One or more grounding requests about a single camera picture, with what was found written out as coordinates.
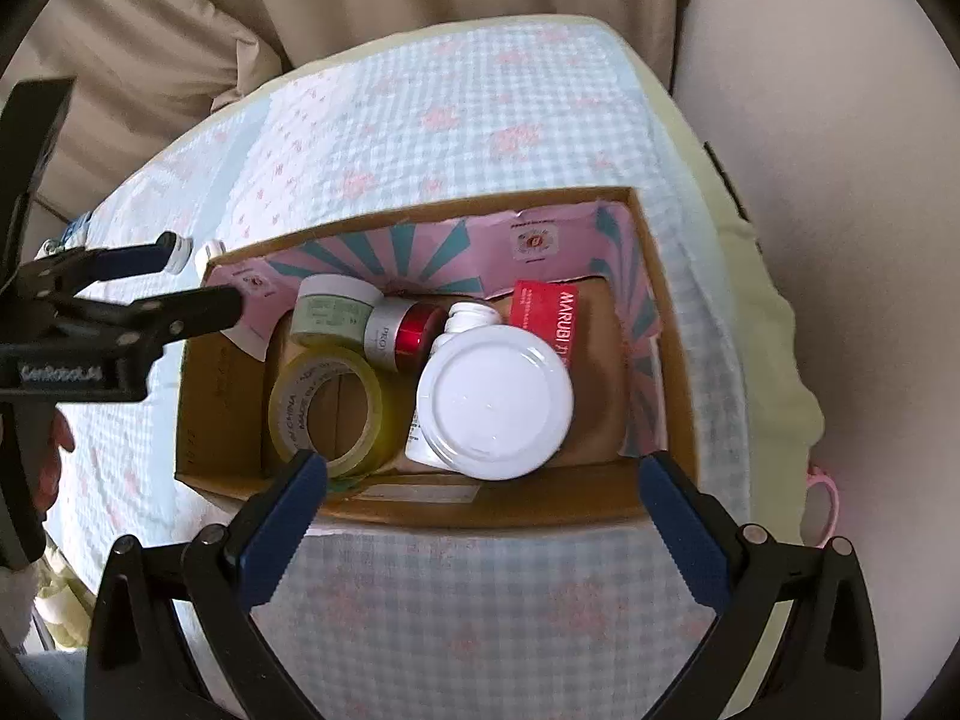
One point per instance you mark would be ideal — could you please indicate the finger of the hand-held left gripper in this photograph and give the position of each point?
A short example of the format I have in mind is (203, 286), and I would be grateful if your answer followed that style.
(195, 311)
(127, 260)

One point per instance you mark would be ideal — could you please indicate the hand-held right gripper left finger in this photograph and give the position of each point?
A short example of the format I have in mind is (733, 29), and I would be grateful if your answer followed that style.
(281, 532)

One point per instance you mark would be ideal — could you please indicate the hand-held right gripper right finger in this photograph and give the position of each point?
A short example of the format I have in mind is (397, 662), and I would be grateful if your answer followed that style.
(686, 532)

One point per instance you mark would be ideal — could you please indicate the black lid cream jar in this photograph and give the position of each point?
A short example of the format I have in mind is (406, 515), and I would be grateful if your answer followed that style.
(178, 251)

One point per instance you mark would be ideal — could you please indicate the cardboard box with pink lining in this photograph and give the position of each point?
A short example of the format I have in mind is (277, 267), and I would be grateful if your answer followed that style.
(570, 496)

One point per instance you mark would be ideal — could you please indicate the clear tape roll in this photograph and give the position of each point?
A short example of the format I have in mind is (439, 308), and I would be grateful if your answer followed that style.
(300, 390)

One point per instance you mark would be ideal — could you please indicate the pale green cream jar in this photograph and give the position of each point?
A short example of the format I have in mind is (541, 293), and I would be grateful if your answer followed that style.
(330, 311)

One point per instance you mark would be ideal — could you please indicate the red lid cream jar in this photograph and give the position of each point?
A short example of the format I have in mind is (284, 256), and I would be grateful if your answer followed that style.
(409, 334)

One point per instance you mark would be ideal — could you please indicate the white lid green jar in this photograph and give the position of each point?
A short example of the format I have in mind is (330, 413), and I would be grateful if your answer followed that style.
(495, 401)

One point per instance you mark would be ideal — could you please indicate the red carton box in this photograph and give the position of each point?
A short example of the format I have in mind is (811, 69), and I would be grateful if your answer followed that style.
(551, 307)

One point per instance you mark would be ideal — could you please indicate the white pill bottle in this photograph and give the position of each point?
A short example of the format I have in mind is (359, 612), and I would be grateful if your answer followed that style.
(469, 317)

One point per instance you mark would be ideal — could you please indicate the person's left hand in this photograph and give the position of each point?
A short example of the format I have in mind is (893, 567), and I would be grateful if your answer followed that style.
(56, 442)

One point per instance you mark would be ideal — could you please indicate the blue patterned pouch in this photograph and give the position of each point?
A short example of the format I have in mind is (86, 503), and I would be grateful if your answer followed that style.
(79, 226)

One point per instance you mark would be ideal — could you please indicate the small white cap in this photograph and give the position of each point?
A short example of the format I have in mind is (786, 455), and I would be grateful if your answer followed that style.
(212, 249)

